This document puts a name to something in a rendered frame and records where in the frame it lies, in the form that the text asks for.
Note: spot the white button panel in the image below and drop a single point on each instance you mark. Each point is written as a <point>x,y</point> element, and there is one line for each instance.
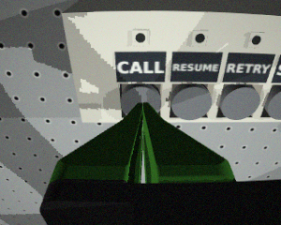
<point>233,45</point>

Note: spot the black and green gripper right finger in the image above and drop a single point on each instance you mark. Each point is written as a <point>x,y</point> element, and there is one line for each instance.
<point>171,156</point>

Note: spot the dark grey flat plate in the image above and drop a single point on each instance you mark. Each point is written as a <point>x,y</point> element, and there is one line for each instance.
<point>40,118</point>

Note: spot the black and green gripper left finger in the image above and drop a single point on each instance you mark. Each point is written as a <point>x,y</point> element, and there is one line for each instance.
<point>111,155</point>

